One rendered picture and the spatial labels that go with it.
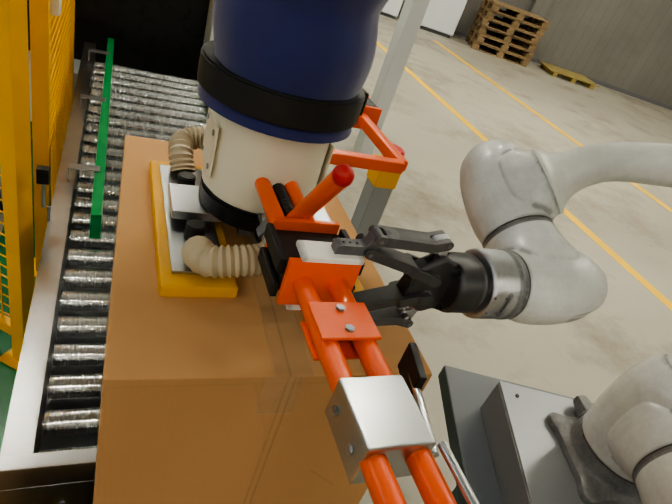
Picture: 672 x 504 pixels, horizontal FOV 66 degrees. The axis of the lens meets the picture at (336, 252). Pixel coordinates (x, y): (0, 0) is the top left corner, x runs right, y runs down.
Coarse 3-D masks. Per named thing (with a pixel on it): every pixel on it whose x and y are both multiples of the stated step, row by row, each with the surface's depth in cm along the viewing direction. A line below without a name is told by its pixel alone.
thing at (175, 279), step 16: (160, 176) 85; (176, 176) 86; (192, 176) 82; (160, 192) 81; (160, 208) 77; (160, 224) 74; (176, 224) 74; (192, 224) 71; (208, 224) 77; (160, 240) 71; (176, 240) 71; (224, 240) 76; (160, 256) 68; (176, 256) 68; (160, 272) 66; (176, 272) 66; (192, 272) 67; (160, 288) 64; (176, 288) 65; (192, 288) 65; (208, 288) 66; (224, 288) 67
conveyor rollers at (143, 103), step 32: (96, 64) 253; (128, 96) 233; (160, 96) 245; (192, 96) 259; (96, 128) 202; (128, 128) 214; (160, 128) 218; (96, 256) 144; (64, 320) 122; (96, 320) 125; (64, 352) 115; (96, 352) 118; (64, 384) 109; (96, 384) 112; (64, 416) 103; (96, 416) 105; (64, 448) 99
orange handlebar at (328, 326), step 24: (360, 120) 104; (384, 144) 95; (384, 168) 88; (264, 192) 66; (288, 192) 69; (312, 216) 64; (312, 288) 52; (336, 288) 54; (312, 312) 48; (336, 312) 49; (360, 312) 51; (312, 336) 48; (336, 336) 47; (360, 336) 48; (336, 360) 45; (360, 360) 48; (384, 360) 47; (384, 456) 38; (432, 456) 40; (384, 480) 36; (432, 480) 38
